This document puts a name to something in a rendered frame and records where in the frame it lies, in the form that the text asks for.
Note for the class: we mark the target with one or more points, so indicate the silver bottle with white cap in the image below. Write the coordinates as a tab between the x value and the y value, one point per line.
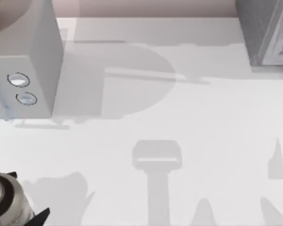
10	200

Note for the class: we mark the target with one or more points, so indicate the large round microwave knob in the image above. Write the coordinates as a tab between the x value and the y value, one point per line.
18	80

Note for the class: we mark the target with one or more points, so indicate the pale microwave oven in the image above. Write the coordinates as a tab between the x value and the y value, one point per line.
41	70

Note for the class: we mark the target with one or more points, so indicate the grey cabinet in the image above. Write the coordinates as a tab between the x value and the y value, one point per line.
252	28

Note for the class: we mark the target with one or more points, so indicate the small round microwave knob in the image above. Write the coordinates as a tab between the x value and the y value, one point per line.
26	98

